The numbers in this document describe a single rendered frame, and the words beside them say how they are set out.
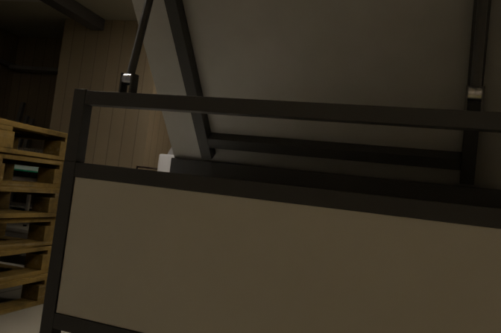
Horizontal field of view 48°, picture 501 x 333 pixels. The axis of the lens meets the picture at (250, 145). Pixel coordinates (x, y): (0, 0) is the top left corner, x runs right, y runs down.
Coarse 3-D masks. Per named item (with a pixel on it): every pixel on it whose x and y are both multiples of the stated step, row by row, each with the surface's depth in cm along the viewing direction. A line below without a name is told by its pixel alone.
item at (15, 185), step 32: (0, 128) 273; (32, 128) 298; (0, 160) 277; (32, 160) 302; (64, 160) 332; (0, 192) 334; (32, 192) 302; (0, 224) 339; (32, 224) 322; (0, 256) 282; (32, 256) 321; (0, 288) 283; (32, 288) 315
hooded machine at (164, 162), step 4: (168, 152) 467; (172, 152) 466; (160, 156) 464; (164, 156) 463; (168, 156) 462; (172, 156) 462; (160, 160) 464; (164, 160) 463; (168, 160) 462; (160, 164) 464; (164, 164) 463; (168, 164) 462; (160, 168) 463; (164, 168) 462; (168, 168) 461
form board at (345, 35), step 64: (192, 0) 168; (256, 0) 160; (320, 0) 154; (384, 0) 148; (448, 0) 142; (256, 64) 173; (320, 64) 165; (384, 64) 158; (448, 64) 152; (192, 128) 197; (256, 128) 187; (320, 128) 178; (384, 128) 170
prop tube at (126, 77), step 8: (152, 0) 155; (144, 8) 154; (144, 16) 153; (144, 24) 152; (144, 32) 152; (136, 40) 151; (136, 48) 151; (136, 56) 150; (136, 64) 150; (128, 72) 149; (128, 80) 148
